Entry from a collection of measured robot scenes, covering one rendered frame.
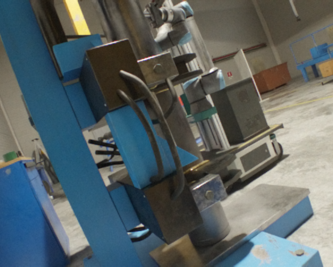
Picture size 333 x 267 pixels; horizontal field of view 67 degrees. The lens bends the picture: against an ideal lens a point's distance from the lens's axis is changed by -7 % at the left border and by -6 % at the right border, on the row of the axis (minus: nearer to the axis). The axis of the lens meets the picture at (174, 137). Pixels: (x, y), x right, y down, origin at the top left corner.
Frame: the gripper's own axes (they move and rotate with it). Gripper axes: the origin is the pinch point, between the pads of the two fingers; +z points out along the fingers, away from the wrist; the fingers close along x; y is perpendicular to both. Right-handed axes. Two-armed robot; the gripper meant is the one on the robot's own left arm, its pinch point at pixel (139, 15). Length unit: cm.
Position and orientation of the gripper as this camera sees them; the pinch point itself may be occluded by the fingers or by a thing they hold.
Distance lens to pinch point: 147.9
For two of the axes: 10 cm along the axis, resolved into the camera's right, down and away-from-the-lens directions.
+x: 3.8, 9.2, 0.9
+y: 6.8, -2.1, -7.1
